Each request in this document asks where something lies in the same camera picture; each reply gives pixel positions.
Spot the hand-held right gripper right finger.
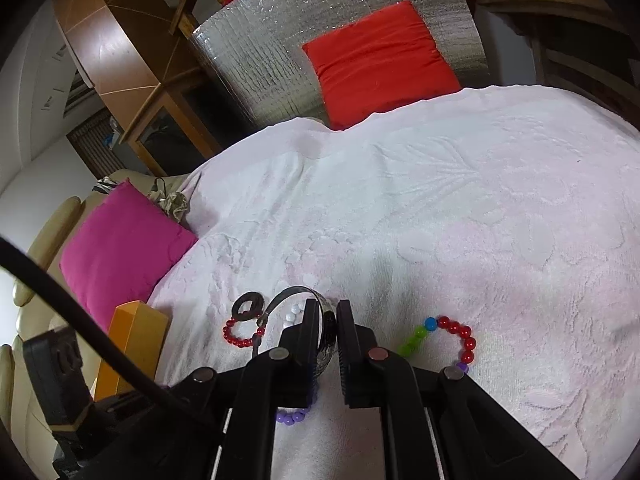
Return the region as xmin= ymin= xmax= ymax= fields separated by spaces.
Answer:
xmin=337 ymin=299 xmax=582 ymax=480

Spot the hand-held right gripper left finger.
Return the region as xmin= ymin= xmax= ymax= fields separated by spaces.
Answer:
xmin=164 ymin=299 xmax=322 ymax=480

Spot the silver metal bangle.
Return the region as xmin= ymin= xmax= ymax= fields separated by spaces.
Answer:
xmin=252 ymin=285 xmax=341 ymax=380

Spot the purple bead bracelet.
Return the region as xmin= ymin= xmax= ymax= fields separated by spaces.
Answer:
xmin=275 ymin=400 xmax=313 ymax=426

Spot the orange tray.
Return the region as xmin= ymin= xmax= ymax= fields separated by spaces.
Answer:
xmin=94 ymin=300 xmax=171 ymax=402

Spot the dark brown ring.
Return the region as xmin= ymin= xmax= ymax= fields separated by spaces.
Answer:
xmin=233 ymin=291 xmax=265 ymax=322

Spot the rainbow bead bracelet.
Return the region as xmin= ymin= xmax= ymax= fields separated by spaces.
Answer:
xmin=399 ymin=315 xmax=477 ymax=375

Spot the beige leather sofa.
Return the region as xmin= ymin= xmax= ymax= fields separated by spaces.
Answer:
xmin=0 ymin=169 xmax=193 ymax=461

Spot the pink pillow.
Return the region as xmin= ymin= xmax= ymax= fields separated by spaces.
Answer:
xmin=59 ymin=180 xmax=200 ymax=333

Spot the patterned beige cloth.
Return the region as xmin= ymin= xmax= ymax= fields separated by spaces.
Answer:
xmin=157 ymin=191 xmax=193 ymax=223

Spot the red pillow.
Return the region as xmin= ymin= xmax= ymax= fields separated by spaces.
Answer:
xmin=302 ymin=0 xmax=462 ymax=131

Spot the silver foil panel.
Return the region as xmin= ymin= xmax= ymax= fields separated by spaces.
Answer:
xmin=189 ymin=0 xmax=488 ymax=128

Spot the wooden cabinet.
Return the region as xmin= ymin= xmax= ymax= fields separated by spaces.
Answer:
xmin=52 ymin=0 xmax=223 ymax=171

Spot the dark wooden furniture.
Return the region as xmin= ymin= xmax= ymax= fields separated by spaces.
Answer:
xmin=475 ymin=0 xmax=640 ymax=136

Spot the black cable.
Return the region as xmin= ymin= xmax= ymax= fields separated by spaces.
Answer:
xmin=0 ymin=236 xmax=223 ymax=433

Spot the red bead bracelet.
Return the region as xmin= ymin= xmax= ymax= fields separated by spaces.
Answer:
xmin=222 ymin=317 xmax=267 ymax=348

